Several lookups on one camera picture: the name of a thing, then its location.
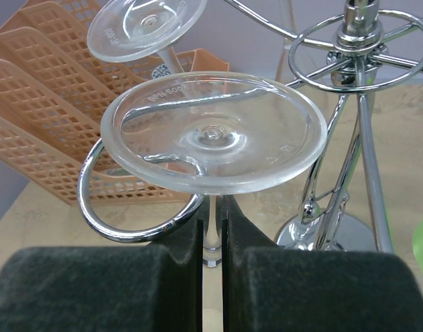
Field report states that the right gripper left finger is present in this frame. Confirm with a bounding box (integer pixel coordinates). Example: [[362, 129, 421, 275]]
[[0, 210, 201, 331]]

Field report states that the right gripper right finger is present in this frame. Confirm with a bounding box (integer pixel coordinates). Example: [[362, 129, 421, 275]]
[[222, 196, 423, 331]]

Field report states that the clear wine glass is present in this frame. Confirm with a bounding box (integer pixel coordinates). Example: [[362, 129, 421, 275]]
[[100, 71, 328, 267], [87, 0, 207, 74]]

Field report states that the orange plastic file organizer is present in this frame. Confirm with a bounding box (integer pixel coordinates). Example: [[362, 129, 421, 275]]
[[0, 0, 231, 208]]

